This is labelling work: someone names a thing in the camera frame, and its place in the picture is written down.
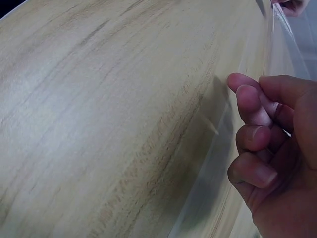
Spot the person's left hand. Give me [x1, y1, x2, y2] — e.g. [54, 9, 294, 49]
[272, 0, 307, 18]

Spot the person's right hand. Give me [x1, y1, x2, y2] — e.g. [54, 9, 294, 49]
[227, 72, 317, 238]

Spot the transparent plastic bag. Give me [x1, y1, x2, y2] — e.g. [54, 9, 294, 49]
[170, 0, 317, 238]

